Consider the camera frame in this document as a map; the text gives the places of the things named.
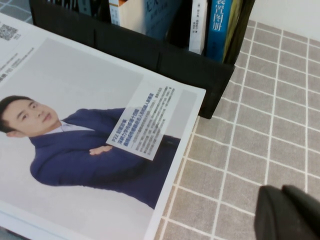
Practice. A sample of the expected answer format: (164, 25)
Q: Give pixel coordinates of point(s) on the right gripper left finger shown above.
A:
(277, 220)

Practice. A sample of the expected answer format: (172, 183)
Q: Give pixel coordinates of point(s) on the grey checked tablecloth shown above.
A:
(262, 125)

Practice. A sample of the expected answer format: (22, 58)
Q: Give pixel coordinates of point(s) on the black plastic book stand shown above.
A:
(150, 57)

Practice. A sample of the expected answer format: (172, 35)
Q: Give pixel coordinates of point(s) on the white magazine with man portrait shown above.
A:
(75, 75)

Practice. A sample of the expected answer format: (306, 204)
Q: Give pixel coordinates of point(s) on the white-spine blue-cover book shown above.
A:
(150, 17)

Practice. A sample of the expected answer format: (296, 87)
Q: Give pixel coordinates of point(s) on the yellow-green mechanical devices book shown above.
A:
(217, 30)

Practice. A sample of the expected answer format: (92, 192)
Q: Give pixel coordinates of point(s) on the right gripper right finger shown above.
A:
(307, 202)

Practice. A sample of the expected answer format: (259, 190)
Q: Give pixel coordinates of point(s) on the dark-cover white-spine car book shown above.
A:
(198, 27)

